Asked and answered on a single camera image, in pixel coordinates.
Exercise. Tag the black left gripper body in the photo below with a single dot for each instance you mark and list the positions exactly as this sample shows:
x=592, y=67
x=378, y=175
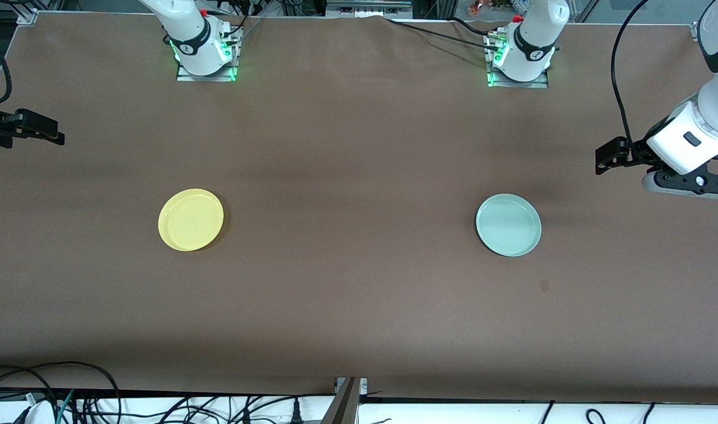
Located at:
x=637, y=152

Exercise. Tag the pale green round plate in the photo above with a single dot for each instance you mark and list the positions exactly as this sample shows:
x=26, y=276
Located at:
x=508, y=225

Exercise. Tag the yellow round plate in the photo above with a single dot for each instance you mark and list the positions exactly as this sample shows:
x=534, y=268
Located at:
x=191, y=219

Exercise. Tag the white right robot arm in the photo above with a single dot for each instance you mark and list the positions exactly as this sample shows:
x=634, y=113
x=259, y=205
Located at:
x=194, y=41

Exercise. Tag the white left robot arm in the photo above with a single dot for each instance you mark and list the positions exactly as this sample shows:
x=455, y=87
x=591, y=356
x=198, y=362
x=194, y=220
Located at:
x=688, y=135

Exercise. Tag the colourful small toy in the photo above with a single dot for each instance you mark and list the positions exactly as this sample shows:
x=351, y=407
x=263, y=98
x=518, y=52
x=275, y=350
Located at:
x=479, y=7

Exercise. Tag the brown table cloth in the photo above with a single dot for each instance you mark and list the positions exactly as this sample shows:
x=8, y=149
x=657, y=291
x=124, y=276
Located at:
x=359, y=306

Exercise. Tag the metal table corner bracket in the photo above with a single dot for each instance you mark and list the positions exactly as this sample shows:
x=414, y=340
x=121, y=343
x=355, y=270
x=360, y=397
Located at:
x=695, y=30
x=28, y=17

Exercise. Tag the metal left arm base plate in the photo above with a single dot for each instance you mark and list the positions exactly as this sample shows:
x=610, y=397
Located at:
x=518, y=84

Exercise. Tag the aluminium profile bracket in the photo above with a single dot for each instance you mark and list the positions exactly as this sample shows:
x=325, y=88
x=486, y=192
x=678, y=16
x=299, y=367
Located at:
x=348, y=406

